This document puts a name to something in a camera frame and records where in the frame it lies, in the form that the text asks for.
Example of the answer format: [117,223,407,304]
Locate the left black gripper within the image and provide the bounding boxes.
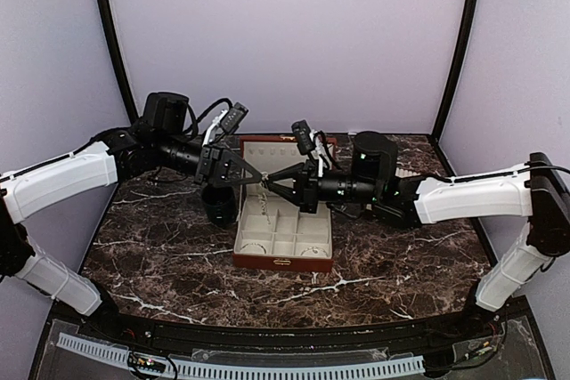
[156,132,263,188]

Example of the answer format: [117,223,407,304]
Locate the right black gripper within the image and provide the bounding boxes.
[262,158,381,214]

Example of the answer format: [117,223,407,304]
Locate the silver necklace green beads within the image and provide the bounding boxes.
[257,172,271,225]

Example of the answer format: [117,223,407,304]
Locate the dark green cup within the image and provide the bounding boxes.
[201,185,238,228]

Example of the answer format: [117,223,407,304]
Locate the red wooden jewelry box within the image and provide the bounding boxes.
[232,135,333,272]

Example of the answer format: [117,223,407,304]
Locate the red jewelry tray cream insert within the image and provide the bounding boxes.
[395,168,422,179]

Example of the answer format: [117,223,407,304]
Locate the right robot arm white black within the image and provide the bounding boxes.
[264,131,569,339]

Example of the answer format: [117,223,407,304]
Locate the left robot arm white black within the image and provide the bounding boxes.
[1,92,262,341]

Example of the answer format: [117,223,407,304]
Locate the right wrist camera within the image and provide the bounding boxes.
[291,119,334,177]

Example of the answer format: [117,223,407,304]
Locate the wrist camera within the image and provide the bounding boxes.
[202,102,248,146]
[291,119,334,177]

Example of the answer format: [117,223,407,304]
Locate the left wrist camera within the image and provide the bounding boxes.
[202,102,248,146]

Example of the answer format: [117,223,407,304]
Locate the black front table rail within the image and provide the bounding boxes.
[53,297,531,354]

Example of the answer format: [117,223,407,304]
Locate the white slotted cable duct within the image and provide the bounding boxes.
[56,333,425,379]

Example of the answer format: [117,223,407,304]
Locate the left black frame post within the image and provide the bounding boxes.
[96,0,139,124]

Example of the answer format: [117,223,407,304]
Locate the black frame post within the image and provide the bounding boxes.
[427,0,485,141]
[96,0,139,124]

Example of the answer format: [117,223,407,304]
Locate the right black frame post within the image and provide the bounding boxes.
[427,0,485,141]

